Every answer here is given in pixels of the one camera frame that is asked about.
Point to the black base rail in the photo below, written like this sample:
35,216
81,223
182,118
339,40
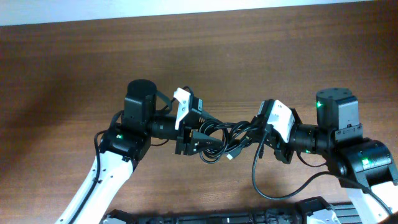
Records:
311,210

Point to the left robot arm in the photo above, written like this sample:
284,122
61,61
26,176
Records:
146,115

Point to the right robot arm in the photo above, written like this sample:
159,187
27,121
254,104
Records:
364,167

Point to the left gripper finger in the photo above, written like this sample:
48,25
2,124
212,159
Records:
199,142
207,118

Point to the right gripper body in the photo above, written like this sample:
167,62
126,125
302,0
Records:
284,150

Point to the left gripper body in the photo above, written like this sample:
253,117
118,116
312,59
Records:
181,140

